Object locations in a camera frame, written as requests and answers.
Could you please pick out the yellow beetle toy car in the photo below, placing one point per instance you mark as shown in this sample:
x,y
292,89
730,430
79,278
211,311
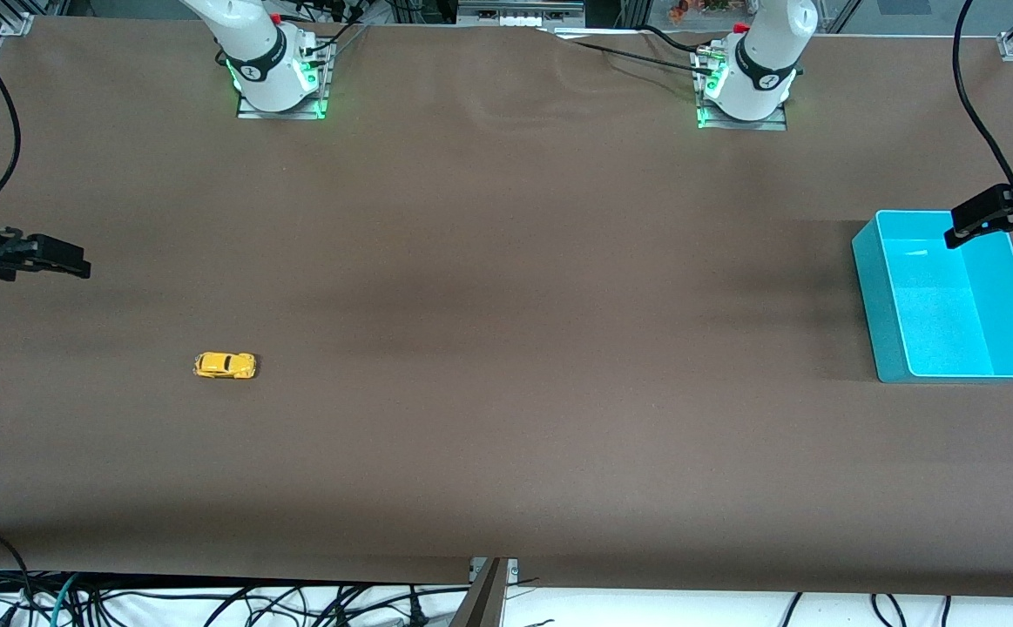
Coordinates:
x,y
226,366

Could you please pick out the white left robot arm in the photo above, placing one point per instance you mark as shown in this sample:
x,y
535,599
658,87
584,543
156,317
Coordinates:
x,y
759,61

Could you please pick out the teal plastic storage bin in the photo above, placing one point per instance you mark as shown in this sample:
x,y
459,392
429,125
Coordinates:
x,y
942,331

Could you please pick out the orange toy items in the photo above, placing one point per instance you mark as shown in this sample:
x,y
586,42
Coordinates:
x,y
680,10

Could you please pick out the brown table cover sheet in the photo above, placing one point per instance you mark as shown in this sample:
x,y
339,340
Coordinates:
x,y
506,305

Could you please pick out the white power strip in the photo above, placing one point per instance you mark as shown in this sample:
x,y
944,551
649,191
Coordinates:
x,y
519,17

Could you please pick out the grey support beam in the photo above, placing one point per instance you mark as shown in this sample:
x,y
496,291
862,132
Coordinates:
x,y
484,605

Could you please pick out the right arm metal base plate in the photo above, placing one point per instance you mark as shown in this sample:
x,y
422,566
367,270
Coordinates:
x,y
249,111

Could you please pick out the silver edge bracket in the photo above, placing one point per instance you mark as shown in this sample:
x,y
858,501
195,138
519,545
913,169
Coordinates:
x,y
513,570

